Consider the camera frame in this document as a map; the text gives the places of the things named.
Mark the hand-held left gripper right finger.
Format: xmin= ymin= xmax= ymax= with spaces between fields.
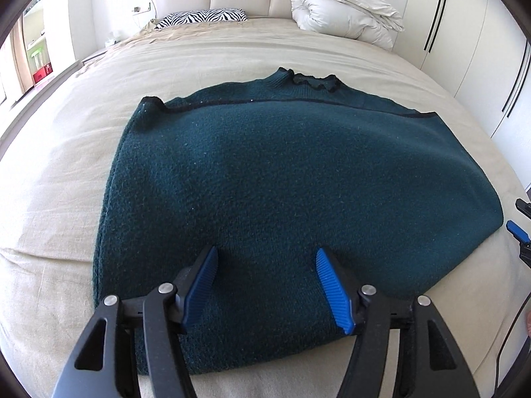
xmin=316 ymin=248 xmax=482 ymax=398

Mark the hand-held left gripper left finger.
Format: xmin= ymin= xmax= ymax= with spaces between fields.
xmin=50 ymin=245 xmax=219 ymax=398

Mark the dark green knit sweater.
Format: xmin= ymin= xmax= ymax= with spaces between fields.
xmin=92 ymin=67 xmax=504 ymax=376

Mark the bed with beige sheet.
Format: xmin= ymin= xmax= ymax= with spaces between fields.
xmin=0 ymin=17 xmax=531 ymax=398

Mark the white wardrobe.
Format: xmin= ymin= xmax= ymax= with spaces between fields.
xmin=392 ymin=0 xmax=531 ymax=191

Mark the red box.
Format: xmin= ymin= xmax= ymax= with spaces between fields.
xmin=32 ymin=64 xmax=53 ymax=86

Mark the white folded duvet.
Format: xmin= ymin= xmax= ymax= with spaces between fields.
xmin=290 ymin=0 xmax=405 ymax=48

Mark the zebra print pillow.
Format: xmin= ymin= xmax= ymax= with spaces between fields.
xmin=155 ymin=8 xmax=248 ymax=30

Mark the peach curtain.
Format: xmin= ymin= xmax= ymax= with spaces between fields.
xmin=10 ymin=21 xmax=26 ymax=96

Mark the black cable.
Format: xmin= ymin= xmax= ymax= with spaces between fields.
xmin=493 ymin=298 xmax=531 ymax=398

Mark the black wardrobe handle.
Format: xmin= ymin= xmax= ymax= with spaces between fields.
xmin=501 ymin=41 xmax=529 ymax=112
xmin=423 ymin=0 xmax=446 ymax=50
xmin=506 ymin=45 xmax=531 ymax=119
xmin=427 ymin=0 xmax=451 ymax=52

